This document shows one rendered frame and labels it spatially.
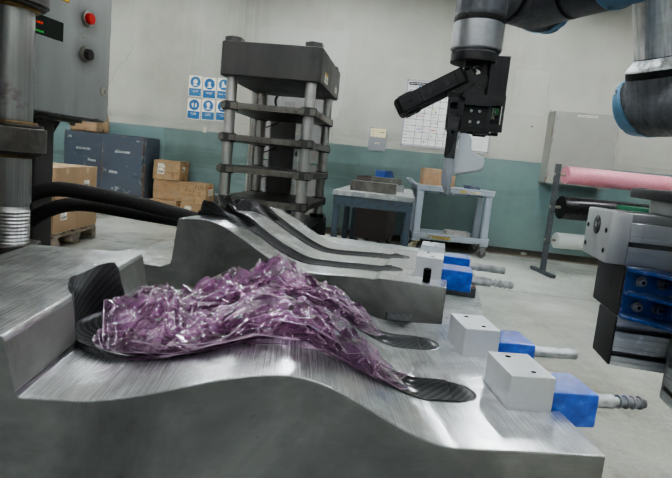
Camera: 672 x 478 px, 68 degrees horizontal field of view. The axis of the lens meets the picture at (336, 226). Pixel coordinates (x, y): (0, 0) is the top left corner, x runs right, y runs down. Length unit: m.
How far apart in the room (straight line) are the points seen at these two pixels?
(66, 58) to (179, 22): 6.79
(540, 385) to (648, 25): 0.84
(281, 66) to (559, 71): 4.10
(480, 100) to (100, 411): 0.62
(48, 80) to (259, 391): 1.03
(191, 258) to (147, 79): 7.44
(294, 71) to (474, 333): 4.22
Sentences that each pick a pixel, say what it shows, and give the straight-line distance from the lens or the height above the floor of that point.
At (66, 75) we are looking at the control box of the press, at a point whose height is 1.16.
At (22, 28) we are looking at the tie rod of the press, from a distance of 1.05.
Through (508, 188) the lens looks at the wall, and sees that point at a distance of 7.24.
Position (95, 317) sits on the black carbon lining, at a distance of 0.51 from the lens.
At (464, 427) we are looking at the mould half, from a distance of 0.39.
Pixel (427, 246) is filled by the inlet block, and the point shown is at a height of 0.92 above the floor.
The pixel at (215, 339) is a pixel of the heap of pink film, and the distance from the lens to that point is 0.38.
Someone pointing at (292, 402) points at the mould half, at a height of 0.88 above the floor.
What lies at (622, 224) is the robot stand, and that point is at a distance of 0.99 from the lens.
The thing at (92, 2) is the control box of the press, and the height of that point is 1.34.
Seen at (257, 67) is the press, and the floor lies 1.80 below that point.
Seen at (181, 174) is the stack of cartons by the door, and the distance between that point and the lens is 7.41.
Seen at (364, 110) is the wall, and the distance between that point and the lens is 7.16.
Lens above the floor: 1.03
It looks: 7 degrees down
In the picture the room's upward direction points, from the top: 6 degrees clockwise
